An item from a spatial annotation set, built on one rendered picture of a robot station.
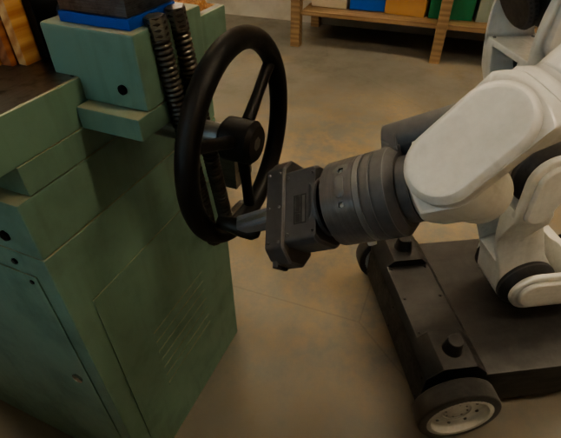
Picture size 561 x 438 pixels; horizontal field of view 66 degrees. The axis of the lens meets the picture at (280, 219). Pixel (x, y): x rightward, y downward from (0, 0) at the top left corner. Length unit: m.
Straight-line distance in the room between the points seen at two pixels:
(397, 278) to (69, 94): 0.97
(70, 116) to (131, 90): 0.09
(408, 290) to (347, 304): 0.26
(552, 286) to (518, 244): 0.15
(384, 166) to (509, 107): 0.11
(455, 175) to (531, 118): 0.06
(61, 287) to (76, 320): 0.07
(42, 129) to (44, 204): 0.09
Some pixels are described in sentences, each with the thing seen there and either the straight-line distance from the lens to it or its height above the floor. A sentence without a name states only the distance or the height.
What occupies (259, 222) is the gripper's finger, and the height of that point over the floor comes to 0.78.
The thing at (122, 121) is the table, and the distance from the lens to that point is 0.56.
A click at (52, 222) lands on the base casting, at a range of 0.62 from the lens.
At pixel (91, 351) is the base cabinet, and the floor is 0.50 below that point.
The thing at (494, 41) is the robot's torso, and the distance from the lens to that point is 0.93.
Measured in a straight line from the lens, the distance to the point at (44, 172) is 0.59.
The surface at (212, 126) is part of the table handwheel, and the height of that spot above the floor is 0.83.
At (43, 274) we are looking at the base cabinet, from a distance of 0.66.
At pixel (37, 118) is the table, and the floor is 0.88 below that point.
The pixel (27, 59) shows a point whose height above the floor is 0.91.
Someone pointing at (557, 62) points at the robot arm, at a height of 0.99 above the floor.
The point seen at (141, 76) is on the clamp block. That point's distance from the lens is 0.55.
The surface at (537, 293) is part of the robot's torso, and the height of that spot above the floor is 0.29.
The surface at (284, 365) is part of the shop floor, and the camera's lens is 1.30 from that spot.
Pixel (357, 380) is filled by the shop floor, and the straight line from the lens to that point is 1.29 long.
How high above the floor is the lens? 1.11
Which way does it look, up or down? 40 degrees down
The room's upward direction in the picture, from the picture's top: straight up
